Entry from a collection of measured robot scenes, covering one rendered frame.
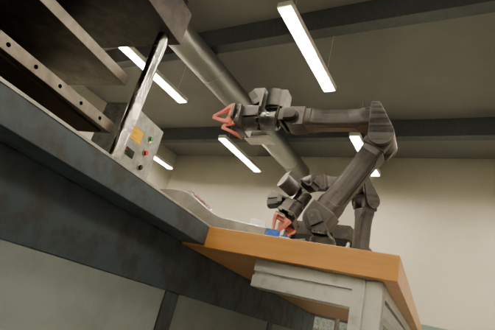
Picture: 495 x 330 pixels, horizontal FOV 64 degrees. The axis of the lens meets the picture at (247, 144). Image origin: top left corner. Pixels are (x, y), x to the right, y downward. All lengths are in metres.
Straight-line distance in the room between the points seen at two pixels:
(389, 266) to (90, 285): 0.43
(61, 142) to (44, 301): 0.20
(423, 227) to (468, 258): 0.84
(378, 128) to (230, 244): 0.50
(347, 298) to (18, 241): 0.46
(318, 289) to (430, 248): 7.20
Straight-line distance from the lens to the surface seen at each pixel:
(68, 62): 1.96
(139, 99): 1.86
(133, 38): 2.18
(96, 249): 0.61
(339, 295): 0.68
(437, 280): 7.74
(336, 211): 0.99
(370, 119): 1.05
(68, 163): 0.48
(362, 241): 1.56
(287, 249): 0.69
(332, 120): 1.10
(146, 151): 2.09
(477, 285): 7.71
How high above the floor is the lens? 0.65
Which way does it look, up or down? 23 degrees up
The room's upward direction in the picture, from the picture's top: 15 degrees clockwise
